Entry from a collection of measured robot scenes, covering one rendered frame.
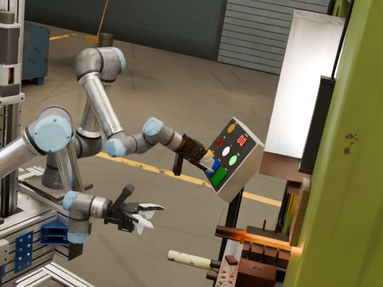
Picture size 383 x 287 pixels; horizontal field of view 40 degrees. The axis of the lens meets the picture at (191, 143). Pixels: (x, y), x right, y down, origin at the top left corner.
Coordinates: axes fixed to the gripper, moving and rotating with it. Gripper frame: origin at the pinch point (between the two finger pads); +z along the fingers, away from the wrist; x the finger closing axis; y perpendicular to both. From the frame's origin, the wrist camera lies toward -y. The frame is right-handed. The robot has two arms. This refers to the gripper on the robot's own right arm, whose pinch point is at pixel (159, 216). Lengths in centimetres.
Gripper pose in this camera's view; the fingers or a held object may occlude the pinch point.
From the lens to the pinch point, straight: 189.2
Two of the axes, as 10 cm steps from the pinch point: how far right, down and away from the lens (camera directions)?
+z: 9.7, 2.1, -1.3
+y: -1.5, 9.3, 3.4
